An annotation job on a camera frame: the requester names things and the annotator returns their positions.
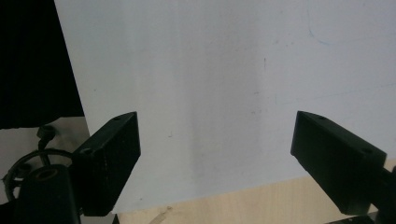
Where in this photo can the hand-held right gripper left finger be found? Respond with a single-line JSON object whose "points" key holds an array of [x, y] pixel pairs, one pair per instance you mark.
{"points": [[106, 165]]}

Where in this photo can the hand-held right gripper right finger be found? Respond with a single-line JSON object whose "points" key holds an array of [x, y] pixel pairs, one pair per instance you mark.
{"points": [[336, 165]]}

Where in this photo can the black curtain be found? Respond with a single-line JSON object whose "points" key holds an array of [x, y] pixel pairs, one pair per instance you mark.
{"points": [[31, 62]]}

